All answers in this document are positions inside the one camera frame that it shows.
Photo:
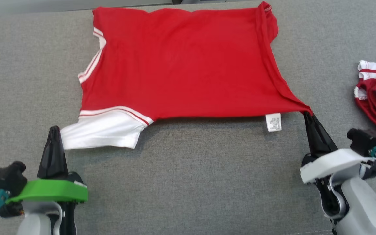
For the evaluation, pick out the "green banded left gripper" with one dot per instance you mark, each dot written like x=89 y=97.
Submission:
x=54 y=192

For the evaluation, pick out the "red t-shirt with white sleeves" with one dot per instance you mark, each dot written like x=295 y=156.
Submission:
x=181 y=65

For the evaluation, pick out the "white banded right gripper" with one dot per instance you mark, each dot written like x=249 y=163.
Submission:
x=331 y=163

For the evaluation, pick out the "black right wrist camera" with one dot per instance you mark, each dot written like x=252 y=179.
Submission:
x=364 y=140

